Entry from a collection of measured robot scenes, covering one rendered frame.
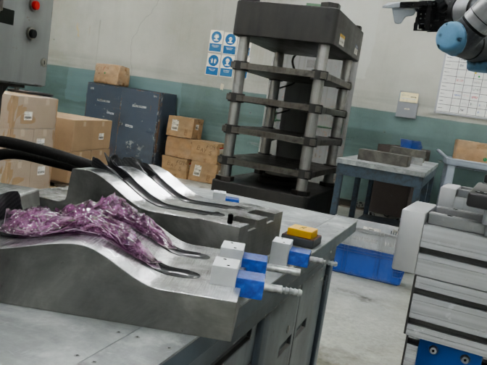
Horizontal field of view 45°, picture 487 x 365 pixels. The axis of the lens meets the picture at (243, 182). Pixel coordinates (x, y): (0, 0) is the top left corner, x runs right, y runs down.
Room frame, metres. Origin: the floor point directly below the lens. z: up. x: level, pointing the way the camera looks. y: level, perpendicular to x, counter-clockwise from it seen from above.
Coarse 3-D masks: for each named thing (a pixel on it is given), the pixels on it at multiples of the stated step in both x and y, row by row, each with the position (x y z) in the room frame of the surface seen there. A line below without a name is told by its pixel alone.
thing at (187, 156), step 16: (176, 128) 7.99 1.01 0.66; (192, 128) 7.89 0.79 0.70; (176, 144) 8.00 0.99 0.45; (192, 144) 7.90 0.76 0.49; (208, 144) 7.82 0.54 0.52; (176, 160) 7.96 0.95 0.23; (192, 160) 7.89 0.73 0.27; (208, 160) 7.81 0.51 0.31; (176, 176) 7.94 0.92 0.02; (192, 176) 7.88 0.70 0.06; (208, 176) 7.79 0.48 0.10
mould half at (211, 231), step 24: (96, 168) 1.19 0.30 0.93; (48, 192) 1.24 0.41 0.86; (72, 192) 1.15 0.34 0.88; (96, 192) 1.14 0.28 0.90; (120, 192) 1.12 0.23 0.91; (192, 192) 1.34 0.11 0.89; (168, 216) 1.08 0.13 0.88; (192, 216) 1.08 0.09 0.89; (216, 216) 1.10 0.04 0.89; (240, 216) 1.13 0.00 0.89; (192, 240) 1.06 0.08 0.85; (216, 240) 1.04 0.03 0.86; (240, 240) 1.04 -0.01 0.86; (264, 240) 1.17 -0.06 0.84
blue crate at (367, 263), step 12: (336, 252) 4.20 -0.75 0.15; (348, 252) 4.17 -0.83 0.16; (360, 252) 4.15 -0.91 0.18; (372, 252) 4.12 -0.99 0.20; (348, 264) 4.17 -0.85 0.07; (360, 264) 4.14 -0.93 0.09; (372, 264) 4.11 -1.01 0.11; (384, 264) 4.09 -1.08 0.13; (360, 276) 4.13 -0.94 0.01; (372, 276) 4.10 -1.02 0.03; (384, 276) 4.08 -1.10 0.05; (396, 276) 4.05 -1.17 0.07
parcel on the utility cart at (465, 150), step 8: (456, 144) 6.65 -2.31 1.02; (464, 144) 6.53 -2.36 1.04; (472, 144) 6.51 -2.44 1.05; (480, 144) 6.49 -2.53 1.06; (456, 152) 6.55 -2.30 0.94; (464, 152) 6.53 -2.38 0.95; (472, 152) 6.51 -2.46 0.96; (480, 152) 6.49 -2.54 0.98; (472, 160) 6.51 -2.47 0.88; (480, 160) 6.48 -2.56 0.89
